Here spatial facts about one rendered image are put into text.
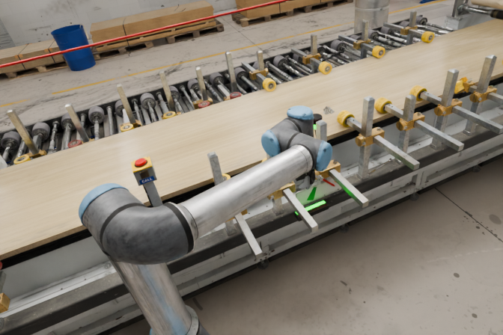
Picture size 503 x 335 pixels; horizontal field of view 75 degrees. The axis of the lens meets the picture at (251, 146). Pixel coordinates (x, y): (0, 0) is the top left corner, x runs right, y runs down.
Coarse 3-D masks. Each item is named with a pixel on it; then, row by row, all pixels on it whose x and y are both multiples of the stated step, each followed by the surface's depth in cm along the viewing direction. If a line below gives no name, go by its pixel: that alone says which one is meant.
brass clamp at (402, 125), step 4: (416, 112) 169; (416, 116) 166; (420, 116) 165; (424, 116) 165; (400, 120) 165; (404, 120) 164; (412, 120) 163; (416, 120) 164; (396, 124) 167; (400, 124) 164; (404, 124) 163; (408, 124) 163; (412, 124) 164; (400, 128) 165; (404, 128) 163; (408, 128) 165; (412, 128) 166
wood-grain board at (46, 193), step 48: (432, 48) 251; (480, 48) 240; (240, 96) 226; (288, 96) 216; (336, 96) 208; (384, 96) 200; (96, 144) 198; (144, 144) 191; (192, 144) 184; (240, 144) 178; (0, 192) 170; (48, 192) 165; (144, 192) 155; (0, 240) 142; (48, 240) 140
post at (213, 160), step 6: (210, 156) 128; (216, 156) 129; (210, 162) 129; (216, 162) 130; (210, 168) 134; (216, 168) 131; (216, 174) 133; (216, 180) 134; (222, 180) 136; (228, 222) 149; (228, 228) 151; (234, 228) 153
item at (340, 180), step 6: (330, 174) 157; (336, 174) 154; (336, 180) 154; (342, 180) 150; (342, 186) 150; (348, 186) 147; (348, 192) 146; (354, 192) 143; (354, 198) 143; (360, 198) 140; (366, 198) 140; (360, 204) 140; (366, 204) 139
